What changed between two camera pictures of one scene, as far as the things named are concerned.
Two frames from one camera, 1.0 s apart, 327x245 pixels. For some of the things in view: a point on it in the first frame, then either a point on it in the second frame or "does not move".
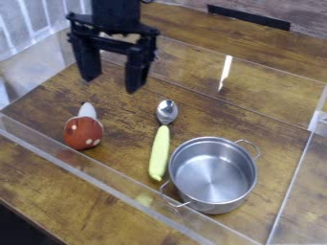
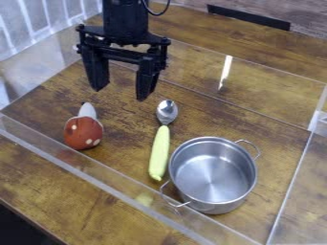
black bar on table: [250, 17] does not move
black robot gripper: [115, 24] → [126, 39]
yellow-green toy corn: [166, 113] does not move
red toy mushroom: [83, 130] does not move
